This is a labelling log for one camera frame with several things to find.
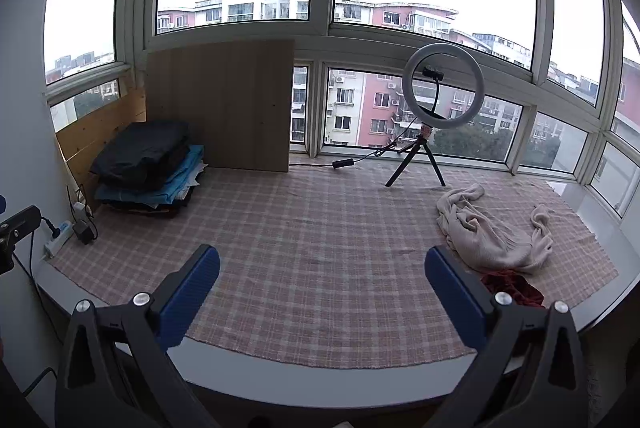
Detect red cloth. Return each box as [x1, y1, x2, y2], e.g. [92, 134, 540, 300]
[480, 269, 546, 308]

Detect cream ribbed knit sweater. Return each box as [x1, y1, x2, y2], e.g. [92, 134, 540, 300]
[436, 183, 555, 275]

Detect light wooden board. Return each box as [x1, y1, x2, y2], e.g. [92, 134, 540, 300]
[145, 39, 296, 174]

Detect apartment buildings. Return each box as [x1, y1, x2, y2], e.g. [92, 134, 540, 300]
[45, 0, 640, 159]

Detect white power strip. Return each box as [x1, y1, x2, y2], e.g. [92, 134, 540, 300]
[42, 220, 76, 259]

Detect dark navy folded garment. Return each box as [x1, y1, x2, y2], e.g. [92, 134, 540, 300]
[102, 193, 193, 219]

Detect white window frame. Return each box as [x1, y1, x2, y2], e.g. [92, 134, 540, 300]
[42, 0, 640, 219]

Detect pine wall panel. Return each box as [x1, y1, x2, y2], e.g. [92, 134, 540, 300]
[55, 88, 148, 209]

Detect black cable with inline controller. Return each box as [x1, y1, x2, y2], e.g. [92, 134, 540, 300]
[332, 115, 426, 170]

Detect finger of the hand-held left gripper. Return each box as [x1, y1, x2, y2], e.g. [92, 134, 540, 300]
[0, 205, 42, 276]

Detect black folded garment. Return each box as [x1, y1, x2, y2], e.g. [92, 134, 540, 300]
[90, 120, 191, 191]

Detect black mini tripod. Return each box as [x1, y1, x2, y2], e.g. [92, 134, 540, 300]
[385, 123, 447, 188]

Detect white folded garment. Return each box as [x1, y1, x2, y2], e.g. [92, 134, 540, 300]
[175, 160, 208, 204]

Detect black power adapter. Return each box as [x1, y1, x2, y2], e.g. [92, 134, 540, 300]
[74, 220, 99, 245]

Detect white ring light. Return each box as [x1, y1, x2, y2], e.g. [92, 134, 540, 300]
[401, 43, 485, 124]

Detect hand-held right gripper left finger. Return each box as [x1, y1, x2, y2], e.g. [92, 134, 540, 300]
[54, 244, 222, 428]

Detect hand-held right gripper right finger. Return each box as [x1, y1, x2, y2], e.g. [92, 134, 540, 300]
[424, 245, 588, 428]

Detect pink plaid blanket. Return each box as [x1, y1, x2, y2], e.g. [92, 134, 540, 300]
[47, 160, 621, 371]

